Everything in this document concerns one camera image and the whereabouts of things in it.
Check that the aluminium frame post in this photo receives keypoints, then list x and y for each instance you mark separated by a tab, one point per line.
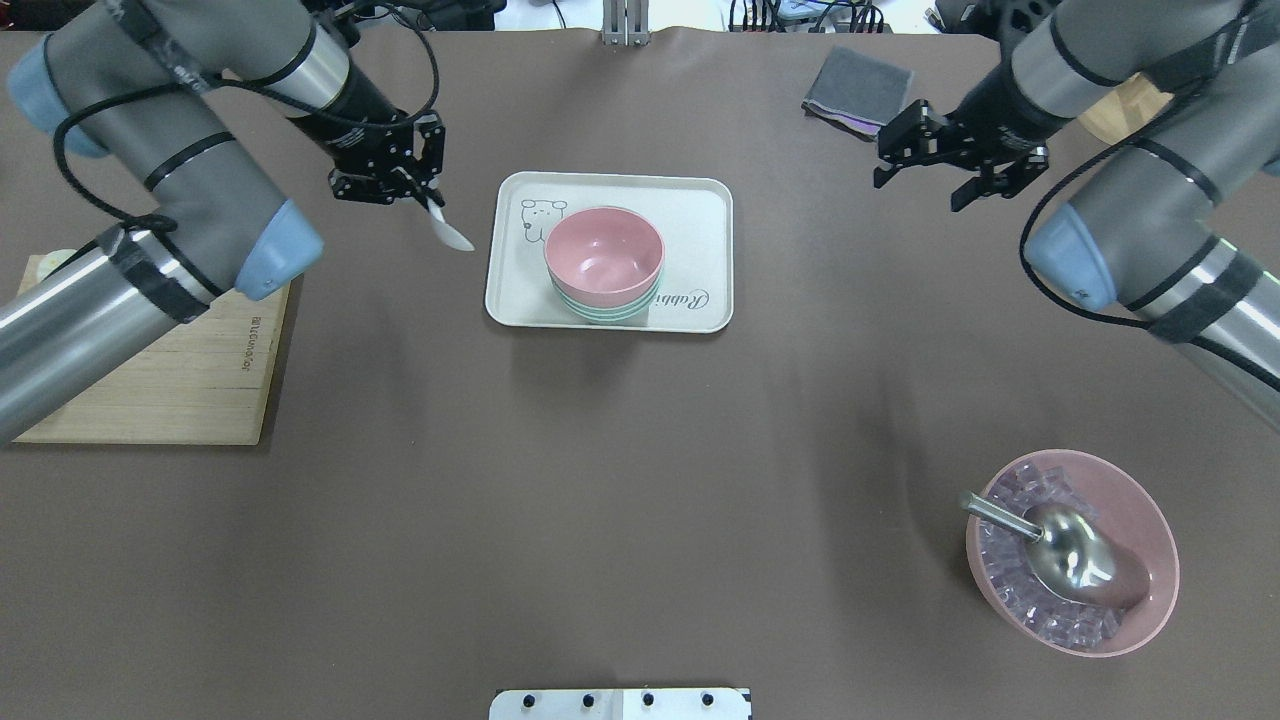
625	23

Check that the metal ice scoop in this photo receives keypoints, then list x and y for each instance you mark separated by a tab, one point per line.
1065	553

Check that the wooden mug tree stand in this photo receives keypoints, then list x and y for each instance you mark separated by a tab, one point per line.
1125	109

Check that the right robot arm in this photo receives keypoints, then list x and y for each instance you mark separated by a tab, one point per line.
1136	234

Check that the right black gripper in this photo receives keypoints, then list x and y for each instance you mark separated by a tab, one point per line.
1003	107

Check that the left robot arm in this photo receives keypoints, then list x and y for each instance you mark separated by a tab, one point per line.
129	80

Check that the bamboo cutting board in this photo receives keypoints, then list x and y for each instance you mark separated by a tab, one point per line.
170	390

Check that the cream rabbit serving tray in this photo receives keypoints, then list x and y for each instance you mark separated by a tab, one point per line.
693	291

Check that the grey folded cloth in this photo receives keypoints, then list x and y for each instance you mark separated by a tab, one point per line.
857	92

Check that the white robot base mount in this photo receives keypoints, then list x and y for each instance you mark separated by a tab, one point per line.
623	703

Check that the small pink bowl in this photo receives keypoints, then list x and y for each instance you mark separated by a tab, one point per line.
605	251

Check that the white ceramic spoon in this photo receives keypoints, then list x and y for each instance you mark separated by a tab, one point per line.
445	231

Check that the top green bowl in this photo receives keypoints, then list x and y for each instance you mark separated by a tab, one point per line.
625	298

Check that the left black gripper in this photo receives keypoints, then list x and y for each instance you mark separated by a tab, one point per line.
358	108

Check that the large pink ice bowl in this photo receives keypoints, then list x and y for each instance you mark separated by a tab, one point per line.
1118	506

